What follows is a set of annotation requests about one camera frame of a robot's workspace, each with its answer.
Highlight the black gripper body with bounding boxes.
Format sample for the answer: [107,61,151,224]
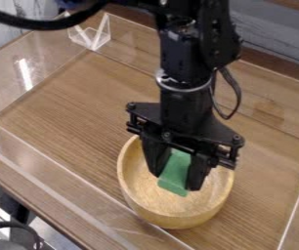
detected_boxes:
[127,69,244,169]

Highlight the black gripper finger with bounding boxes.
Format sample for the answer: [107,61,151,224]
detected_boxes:
[187,155,219,191]
[143,135,172,177]

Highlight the green rectangular block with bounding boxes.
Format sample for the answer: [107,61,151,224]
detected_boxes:
[158,149,191,197]

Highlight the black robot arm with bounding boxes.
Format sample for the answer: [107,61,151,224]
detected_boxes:
[56,0,244,191]

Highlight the brown wooden bowl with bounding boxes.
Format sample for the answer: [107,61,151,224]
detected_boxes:
[118,136,235,229]

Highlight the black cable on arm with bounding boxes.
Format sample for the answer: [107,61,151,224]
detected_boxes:
[210,66,244,121]

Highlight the black metal table frame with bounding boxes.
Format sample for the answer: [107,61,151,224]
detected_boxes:
[0,172,58,250]

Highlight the black cable lower left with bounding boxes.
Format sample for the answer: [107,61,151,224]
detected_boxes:
[0,221,44,250]

